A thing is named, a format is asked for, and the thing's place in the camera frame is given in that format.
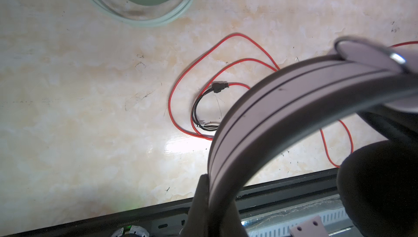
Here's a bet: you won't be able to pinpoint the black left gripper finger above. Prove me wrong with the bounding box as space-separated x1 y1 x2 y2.
181 174 210 237

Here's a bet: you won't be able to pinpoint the white black headphones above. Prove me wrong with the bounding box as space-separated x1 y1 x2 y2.
205 36 418 237

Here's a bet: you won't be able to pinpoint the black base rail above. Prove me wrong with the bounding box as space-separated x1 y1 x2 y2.
15 168 338 237

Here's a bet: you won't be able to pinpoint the white slotted cable duct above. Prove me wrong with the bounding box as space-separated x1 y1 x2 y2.
241 198 354 237

